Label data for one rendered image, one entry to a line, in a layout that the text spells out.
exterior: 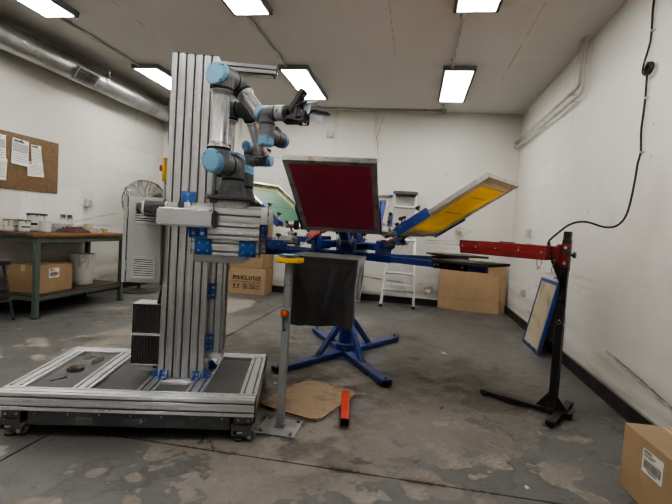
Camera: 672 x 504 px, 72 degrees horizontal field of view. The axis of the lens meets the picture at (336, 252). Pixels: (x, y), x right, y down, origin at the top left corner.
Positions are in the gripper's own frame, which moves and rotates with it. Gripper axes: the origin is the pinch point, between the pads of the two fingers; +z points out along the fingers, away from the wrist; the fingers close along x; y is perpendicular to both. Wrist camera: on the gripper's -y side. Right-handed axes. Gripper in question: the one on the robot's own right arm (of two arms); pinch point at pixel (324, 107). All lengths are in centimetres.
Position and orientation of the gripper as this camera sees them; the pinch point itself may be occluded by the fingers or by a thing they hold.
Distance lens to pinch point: 220.8
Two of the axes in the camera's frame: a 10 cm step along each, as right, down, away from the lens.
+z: 9.3, 0.8, -3.6
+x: -3.5, -1.1, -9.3
